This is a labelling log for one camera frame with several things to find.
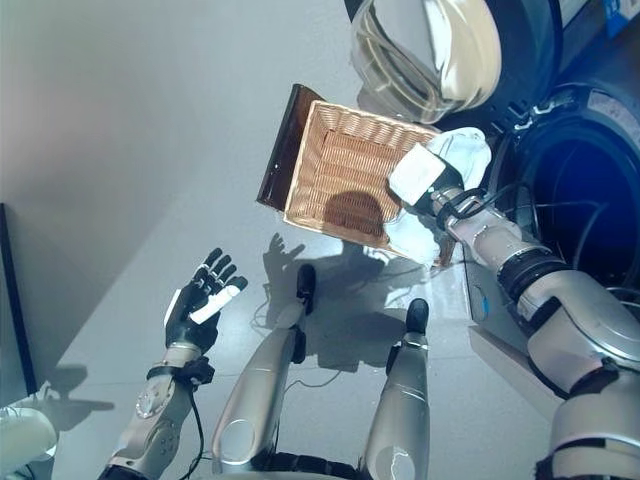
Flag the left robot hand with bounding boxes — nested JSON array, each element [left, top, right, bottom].
[[163, 246, 250, 352]]

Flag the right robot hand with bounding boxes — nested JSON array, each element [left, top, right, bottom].
[[386, 142, 465, 207]]

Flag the white garment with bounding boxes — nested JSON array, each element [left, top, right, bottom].
[[386, 126, 494, 267]]

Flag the grey front-load washing machine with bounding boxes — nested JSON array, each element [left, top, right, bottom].
[[462, 0, 640, 401]]

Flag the rectangular wicker laundry basket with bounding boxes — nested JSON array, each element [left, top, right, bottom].
[[282, 99, 455, 269]]

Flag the silver left robot leg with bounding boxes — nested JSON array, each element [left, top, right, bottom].
[[209, 262, 318, 475]]

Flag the silver robot leg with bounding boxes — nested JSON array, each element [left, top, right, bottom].
[[209, 262, 318, 475], [361, 298, 431, 480]]

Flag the round glass washer door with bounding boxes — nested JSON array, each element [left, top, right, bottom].
[[347, 0, 562, 126]]

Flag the brown acrylic stand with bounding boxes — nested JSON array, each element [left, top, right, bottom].
[[255, 83, 456, 269]]

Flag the grey panel with black edge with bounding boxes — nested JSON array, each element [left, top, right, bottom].
[[0, 202, 41, 397]]

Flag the white rounded device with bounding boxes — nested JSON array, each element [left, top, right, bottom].
[[0, 404, 59, 476]]

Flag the silver right robot leg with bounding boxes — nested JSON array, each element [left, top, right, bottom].
[[361, 298, 431, 480]]

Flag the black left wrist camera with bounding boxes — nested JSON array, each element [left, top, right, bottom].
[[186, 356, 217, 387]]

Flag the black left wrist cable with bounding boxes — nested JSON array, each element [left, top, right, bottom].
[[183, 384, 207, 477]]

